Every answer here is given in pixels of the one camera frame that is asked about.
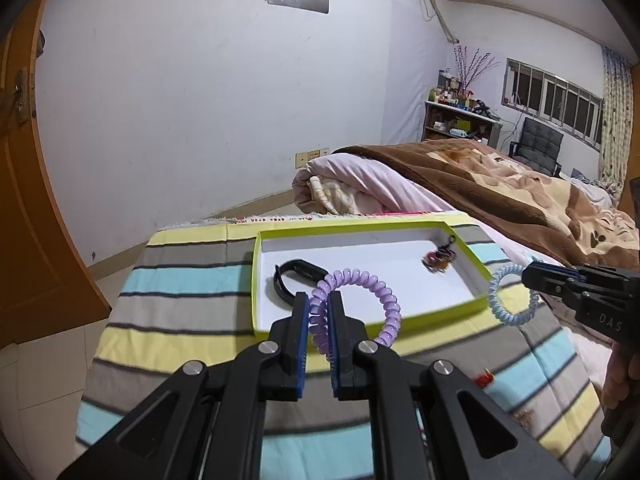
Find dark beaded hair tie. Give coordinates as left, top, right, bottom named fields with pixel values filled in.
left=421, top=232, right=458, bottom=273

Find grey bedding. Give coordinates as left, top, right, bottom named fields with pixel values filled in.
left=560, top=169, right=616, bottom=208

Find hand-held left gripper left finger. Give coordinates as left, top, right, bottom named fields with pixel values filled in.
left=57, top=291, right=310, bottom=480

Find decorative branches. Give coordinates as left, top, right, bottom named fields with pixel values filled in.
left=453, top=45, right=500, bottom=91

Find wall socket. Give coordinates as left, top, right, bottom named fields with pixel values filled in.
left=295, top=147, right=332, bottom=170

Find group of bottles and jars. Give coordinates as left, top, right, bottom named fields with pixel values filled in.
left=427, top=69, right=476, bottom=110

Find barred window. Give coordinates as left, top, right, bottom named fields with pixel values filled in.
left=501, top=57, right=605, bottom=151

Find wrapped wall pipe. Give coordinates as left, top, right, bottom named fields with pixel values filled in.
left=416, top=0, right=460, bottom=43

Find light blue coil hair tie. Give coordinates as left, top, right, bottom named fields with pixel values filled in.
left=487, top=263, right=542, bottom=328

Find black wristband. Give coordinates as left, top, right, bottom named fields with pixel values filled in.
left=273, top=258, right=328, bottom=307

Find brown patterned blanket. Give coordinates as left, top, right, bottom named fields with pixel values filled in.
left=332, top=141, right=640, bottom=268

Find fringed towel with red print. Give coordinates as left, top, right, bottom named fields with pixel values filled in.
left=165, top=211, right=451, bottom=227

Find wooden shelf desk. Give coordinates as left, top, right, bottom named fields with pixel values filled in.
left=422, top=100, right=502, bottom=148

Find striped cloth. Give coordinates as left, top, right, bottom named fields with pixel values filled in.
left=75, top=212, right=613, bottom=480

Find green shallow box white inside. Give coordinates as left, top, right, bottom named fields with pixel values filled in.
left=251, top=220, right=493, bottom=339

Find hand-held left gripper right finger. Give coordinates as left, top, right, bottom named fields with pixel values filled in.
left=328, top=291, right=576, bottom=480

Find person's right hand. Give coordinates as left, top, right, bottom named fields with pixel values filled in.
left=601, top=342, right=640, bottom=453

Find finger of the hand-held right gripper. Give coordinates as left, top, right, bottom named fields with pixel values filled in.
left=530, top=256, right=581, bottom=273
left=521, top=263, right=583, bottom=295

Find pink quilt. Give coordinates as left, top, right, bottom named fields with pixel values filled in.
left=292, top=152, right=551, bottom=266

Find patterned curtain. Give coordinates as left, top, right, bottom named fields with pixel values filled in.
left=600, top=46, right=635, bottom=196

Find black chair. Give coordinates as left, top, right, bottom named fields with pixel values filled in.
left=510, top=117, right=565, bottom=177

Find orange wooden door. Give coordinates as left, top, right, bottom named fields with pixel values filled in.
left=0, top=0, right=112, bottom=348

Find purple coil hair tie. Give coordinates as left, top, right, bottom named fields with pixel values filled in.
left=307, top=268, right=402, bottom=361

